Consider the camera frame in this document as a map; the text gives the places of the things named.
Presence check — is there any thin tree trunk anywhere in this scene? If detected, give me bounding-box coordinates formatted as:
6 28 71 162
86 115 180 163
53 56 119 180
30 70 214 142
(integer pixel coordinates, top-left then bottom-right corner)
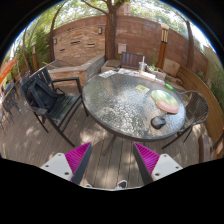
184 18 196 70
48 3 68 63

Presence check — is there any curved wooden bench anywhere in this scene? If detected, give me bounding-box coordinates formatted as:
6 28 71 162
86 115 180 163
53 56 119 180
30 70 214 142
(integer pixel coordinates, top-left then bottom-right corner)
176 64 224 158

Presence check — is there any dark grey computer mouse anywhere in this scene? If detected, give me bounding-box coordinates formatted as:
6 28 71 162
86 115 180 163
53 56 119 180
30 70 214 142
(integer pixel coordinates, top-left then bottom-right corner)
150 116 167 130

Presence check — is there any large tree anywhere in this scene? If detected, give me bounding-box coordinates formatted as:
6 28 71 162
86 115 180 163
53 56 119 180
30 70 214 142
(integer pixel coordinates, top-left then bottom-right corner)
79 0 134 61

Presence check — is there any stone outdoor counter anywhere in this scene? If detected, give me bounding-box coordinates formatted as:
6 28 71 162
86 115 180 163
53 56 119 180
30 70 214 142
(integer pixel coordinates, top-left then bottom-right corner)
48 54 106 88

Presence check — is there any black backpack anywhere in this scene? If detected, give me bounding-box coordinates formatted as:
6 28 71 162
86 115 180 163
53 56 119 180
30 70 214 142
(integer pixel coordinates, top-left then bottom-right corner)
25 78 66 116

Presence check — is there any tan stone slab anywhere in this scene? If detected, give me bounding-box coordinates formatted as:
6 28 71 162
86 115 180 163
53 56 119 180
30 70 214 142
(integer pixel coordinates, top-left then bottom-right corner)
163 58 181 78

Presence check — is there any wooden garden lamp post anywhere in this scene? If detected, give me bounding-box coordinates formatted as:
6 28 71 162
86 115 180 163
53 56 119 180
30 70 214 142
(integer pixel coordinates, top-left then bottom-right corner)
155 23 170 70

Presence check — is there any dark wicker patio chair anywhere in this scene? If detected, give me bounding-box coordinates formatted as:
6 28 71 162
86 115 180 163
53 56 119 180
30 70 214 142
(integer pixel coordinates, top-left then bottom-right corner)
162 90 210 150

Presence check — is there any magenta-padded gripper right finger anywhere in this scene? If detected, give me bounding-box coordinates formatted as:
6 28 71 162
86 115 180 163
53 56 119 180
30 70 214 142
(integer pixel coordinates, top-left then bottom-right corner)
132 142 184 186

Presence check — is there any black slatted patio chair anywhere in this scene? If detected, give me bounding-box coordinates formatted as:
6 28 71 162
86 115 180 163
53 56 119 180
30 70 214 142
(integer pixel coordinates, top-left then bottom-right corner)
19 66 90 148

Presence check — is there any yellow square card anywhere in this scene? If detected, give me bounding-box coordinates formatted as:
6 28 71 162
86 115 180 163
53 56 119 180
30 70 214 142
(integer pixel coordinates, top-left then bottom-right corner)
135 84 151 94

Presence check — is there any grey wall utility box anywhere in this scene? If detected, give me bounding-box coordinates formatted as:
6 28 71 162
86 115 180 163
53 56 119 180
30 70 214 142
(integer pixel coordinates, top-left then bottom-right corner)
117 43 128 55

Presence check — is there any round pastel mouse pad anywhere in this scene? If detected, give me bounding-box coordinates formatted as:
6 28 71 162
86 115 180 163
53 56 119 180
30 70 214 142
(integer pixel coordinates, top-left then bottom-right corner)
150 89 180 115

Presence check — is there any orange patio umbrella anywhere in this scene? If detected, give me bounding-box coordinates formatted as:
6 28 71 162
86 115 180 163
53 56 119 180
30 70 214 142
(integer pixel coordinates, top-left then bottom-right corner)
0 57 18 86

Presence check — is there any dark wooden slatted chair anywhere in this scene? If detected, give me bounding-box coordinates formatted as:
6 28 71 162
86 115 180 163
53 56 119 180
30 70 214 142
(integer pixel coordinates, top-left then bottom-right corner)
119 51 149 70

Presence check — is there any white square planter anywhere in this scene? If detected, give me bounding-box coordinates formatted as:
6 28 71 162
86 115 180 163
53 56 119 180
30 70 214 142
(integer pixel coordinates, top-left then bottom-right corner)
148 64 168 81

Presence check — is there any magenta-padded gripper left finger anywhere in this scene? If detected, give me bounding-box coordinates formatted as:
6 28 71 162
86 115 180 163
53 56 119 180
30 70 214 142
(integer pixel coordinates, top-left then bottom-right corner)
39 142 94 185

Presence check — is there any clear plastic cup with straw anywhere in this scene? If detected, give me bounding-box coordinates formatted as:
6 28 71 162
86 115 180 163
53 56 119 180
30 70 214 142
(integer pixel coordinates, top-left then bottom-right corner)
138 55 148 75

